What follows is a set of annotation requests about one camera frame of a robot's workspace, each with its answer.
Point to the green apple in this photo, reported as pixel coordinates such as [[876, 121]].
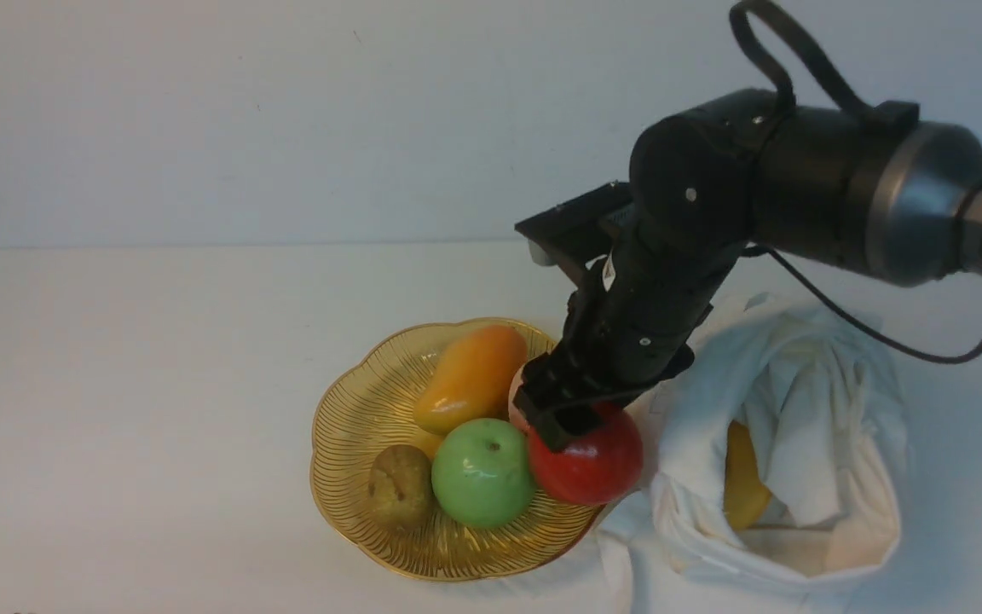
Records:
[[481, 476]]

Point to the brown kiwi fruit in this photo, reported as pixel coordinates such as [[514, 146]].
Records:
[[399, 489]]

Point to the yellow fruit in bag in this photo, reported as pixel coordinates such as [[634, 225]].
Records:
[[746, 498]]

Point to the red apple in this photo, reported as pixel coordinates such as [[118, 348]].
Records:
[[596, 469]]

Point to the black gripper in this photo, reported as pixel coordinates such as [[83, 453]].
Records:
[[626, 332]]

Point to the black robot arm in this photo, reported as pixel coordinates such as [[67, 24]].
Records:
[[882, 194]]

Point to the white cloth bag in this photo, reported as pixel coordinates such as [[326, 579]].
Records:
[[826, 415]]

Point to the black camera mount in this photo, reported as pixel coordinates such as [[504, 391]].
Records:
[[571, 235]]

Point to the orange yellow mango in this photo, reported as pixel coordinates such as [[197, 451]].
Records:
[[471, 380]]

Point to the gold wire fruit plate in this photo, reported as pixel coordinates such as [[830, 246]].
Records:
[[367, 410]]

